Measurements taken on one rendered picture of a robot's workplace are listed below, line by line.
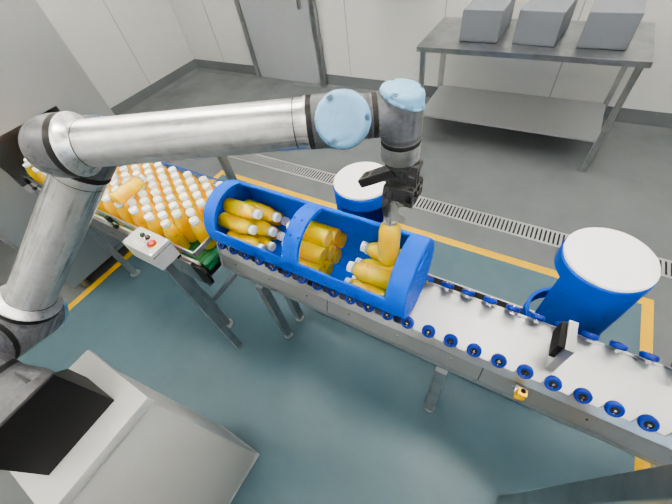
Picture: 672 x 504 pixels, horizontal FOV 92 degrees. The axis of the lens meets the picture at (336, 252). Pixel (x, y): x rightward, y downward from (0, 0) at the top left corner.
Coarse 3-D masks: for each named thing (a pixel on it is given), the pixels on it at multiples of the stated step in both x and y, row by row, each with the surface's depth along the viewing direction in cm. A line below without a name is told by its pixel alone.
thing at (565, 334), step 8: (560, 328) 95; (568, 328) 93; (576, 328) 93; (552, 336) 100; (560, 336) 93; (568, 336) 92; (576, 336) 92; (552, 344) 97; (560, 344) 92; (568, 344) 91; (552, 352) 95; (560, 352) 93; (568, 352) 90; (552, 360) 97; (560, 360) 95; (552, 368) 100
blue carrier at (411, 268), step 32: (224, 192) 130; (256, 192) 147; (288, 224) 115; (352, 224) 129; (256, 256) 129; (288, 256) 116; (352, 256) 134; (416, 256) 98; (352, 288) 107; (416, 288) 108
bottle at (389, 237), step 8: (384, 224) 95; (392, 224) 94; (384, 232) 95; (392, 232) 94; (400, 232) 96; (384, 240) 96; (392, 240) 96; (384, 248) 99; (392, 248) 98; (384, 256) 101; (392, 256) 101; (384, 264) 103; (392, 264) 103
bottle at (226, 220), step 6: (222, 216) 137; (228, 216) 136; (234, 216) 136; (222, 222) 137; (228, 222) 135; (234, 222) 134; (240, 222) 133; (246, 222) 133; (228, 228) 136; (234, 228) 134; (240, 228) 133; (246, 228) 133; (246, 234) 135
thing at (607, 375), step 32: (224, 256) 154; (288, 288) 140; (352, 320) 129; (416, 320) 118; (448, 320) 116; (480, 320) 115; (512, 320) 113; (416, 352) 119; (512, 352) 106; (544, 352) 105; (576, 352) 104; (608, 352) 102; (480, 384) 127; (512, 384) 104; (576, 384) 98; (608, 384) 97; (640, 384) 96; (576, 416) 98; (640, 448) 92
